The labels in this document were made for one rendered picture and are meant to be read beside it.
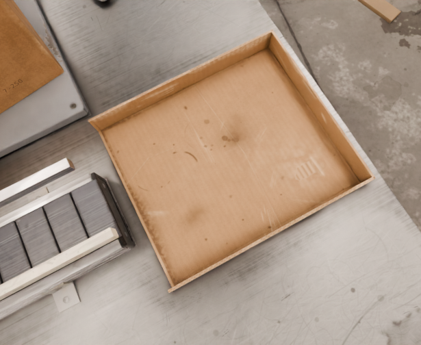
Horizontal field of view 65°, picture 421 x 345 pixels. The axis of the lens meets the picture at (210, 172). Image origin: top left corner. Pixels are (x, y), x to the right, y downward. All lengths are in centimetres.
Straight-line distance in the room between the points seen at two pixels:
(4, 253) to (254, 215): 32
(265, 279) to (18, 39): 44
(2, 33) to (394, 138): 138
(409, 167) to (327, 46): 62
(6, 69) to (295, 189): 42
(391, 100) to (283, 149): 115
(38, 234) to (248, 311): 29
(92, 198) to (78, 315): 16
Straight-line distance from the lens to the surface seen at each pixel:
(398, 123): 158
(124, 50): 59
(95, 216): 45
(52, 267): 42
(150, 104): 52
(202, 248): 46
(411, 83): 168
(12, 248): 49
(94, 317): 50
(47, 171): 39
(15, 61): 53
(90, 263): 45
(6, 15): 48
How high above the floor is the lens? 129
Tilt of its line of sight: 75 degrees down
